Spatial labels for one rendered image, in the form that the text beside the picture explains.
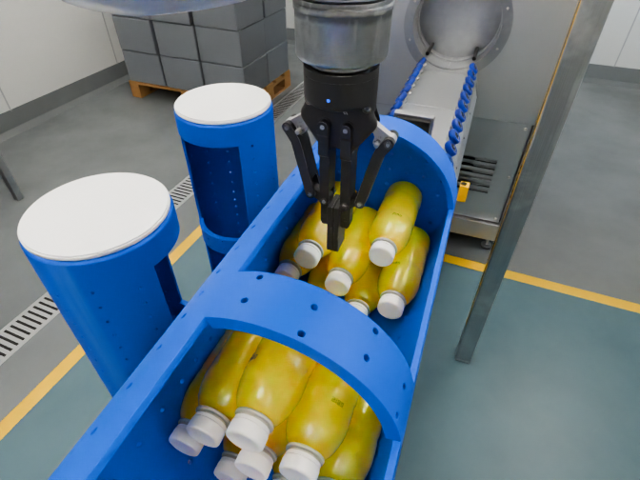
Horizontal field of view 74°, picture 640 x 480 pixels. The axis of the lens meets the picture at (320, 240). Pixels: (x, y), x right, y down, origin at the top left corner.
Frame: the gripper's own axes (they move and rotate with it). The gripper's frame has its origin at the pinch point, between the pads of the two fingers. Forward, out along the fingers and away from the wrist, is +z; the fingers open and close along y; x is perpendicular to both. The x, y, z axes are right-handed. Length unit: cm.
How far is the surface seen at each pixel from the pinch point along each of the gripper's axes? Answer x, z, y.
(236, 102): -62, 16, 51
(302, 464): 25.7, 8.6, -5.5
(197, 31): -253, 56, 195
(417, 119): -61, 12, -1
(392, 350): 15.1, 1.7, -11.1
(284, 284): 15.3, -3.7, 0.2
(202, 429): 26.3, 8.1, 5.0
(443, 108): -106, 27, -3
